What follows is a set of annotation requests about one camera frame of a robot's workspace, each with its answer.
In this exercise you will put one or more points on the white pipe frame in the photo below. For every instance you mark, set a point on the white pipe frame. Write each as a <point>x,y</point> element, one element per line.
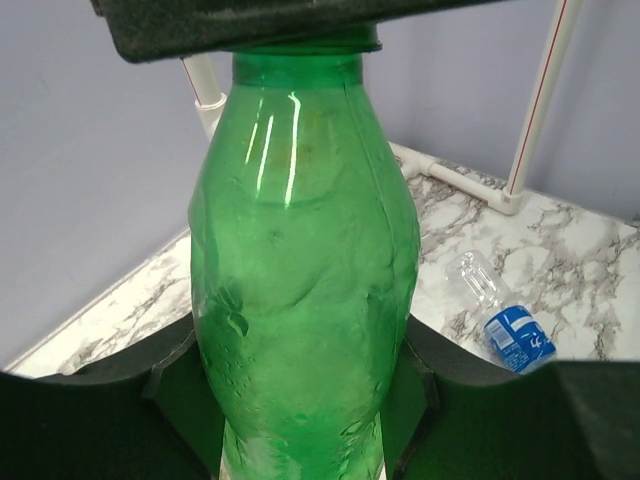
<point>210,101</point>

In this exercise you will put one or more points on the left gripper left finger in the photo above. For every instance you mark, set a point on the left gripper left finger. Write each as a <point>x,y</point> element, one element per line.
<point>145,412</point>

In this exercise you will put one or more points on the green plastic bottle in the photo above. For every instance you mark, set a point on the green plastic bottle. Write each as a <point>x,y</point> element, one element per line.
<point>304,259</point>

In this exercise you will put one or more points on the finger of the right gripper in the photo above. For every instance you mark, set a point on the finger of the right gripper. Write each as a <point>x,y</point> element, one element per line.
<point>148,31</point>

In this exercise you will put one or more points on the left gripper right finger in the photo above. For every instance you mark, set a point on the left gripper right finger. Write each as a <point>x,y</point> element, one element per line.
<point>452,415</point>

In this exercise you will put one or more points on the blue label clear bottle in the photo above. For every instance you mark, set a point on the blue label clear bottle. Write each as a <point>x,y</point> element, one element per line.
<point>516,338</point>

